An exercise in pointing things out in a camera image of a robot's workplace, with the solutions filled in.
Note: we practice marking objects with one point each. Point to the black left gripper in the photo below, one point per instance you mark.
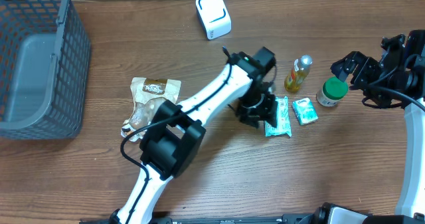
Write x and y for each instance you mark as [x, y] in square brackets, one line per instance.
[269, 112]

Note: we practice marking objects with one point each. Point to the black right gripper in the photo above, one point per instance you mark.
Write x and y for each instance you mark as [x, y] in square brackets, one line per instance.
[347, 68]

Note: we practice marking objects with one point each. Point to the green lid jar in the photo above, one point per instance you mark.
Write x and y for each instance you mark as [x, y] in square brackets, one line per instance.
[332, 92]

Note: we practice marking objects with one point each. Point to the teal snack bar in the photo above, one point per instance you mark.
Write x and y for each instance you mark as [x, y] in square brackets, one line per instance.
[283, 126]

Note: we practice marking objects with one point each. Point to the teal Kleenex tissue pack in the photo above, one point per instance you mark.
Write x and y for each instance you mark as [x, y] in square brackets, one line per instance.
[304, 111]

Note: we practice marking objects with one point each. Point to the yellow liquid bottle silver cap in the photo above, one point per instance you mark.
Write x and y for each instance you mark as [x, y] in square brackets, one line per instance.
[298, 73]

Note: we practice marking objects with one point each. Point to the brown snack pouch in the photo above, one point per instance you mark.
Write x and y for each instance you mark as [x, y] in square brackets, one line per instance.
[148, 95]

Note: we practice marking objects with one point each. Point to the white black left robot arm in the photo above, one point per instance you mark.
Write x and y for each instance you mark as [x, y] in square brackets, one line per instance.
[172, 140]

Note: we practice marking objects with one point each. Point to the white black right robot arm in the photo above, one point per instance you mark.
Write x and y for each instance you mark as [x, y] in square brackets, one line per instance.
[395, 80]

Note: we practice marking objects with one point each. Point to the white barcode scanner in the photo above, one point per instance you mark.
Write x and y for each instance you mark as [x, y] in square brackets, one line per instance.
[214, 18]

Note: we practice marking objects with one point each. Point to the dark grey plastic basket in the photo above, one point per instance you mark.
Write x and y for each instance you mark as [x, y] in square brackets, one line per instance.
[45, 57]

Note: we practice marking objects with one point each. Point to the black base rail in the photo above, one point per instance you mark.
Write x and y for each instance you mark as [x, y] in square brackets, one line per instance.
[284, 219]

